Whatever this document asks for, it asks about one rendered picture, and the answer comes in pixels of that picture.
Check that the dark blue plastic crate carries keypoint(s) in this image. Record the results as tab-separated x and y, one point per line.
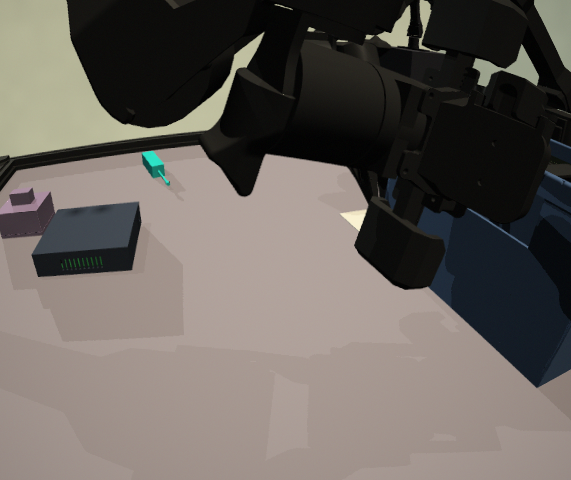
516	296

